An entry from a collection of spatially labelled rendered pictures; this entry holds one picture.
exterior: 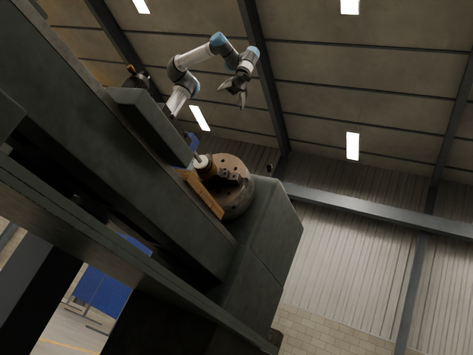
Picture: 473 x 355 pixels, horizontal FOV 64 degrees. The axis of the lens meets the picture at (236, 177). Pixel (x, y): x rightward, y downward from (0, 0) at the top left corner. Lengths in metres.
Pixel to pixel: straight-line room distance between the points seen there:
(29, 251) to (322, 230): 11.04
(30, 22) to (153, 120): 0.36
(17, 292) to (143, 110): 1.04
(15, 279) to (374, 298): 10.59
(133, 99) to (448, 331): 11.21
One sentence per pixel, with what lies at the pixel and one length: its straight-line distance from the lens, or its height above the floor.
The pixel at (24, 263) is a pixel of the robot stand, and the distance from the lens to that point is 1.87.
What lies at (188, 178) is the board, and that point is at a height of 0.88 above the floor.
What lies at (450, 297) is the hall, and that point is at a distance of 11.99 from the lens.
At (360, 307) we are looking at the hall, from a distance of 11.68.
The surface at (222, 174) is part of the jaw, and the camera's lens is 1.69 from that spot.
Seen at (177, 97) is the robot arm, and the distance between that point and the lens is 2.25.
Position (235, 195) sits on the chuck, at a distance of 1.68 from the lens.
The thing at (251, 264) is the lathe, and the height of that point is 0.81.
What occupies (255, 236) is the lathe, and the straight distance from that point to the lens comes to 1.75.
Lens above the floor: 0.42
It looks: 24 degrees up
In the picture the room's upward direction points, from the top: 25 degrees clockwise
